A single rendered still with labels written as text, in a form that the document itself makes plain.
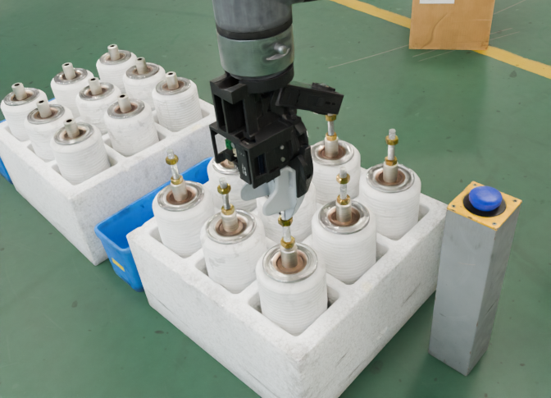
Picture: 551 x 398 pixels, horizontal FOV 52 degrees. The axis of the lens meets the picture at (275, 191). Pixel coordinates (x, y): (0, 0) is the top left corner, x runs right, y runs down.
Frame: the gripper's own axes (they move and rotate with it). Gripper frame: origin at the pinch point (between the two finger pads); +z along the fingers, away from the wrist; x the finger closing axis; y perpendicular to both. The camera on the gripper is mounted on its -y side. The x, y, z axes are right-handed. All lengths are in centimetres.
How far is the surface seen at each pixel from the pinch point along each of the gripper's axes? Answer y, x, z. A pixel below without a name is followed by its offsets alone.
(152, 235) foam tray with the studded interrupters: 7.7, -27.9, 18.1
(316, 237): -6.5, -2.0, 11.3
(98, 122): -2, -64, 15
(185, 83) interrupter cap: -19, -55, 10
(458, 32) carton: -113, -50, 29
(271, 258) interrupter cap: 2.0, -2.0, 9.5
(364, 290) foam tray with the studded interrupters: -7.5, 6.3, 16.8
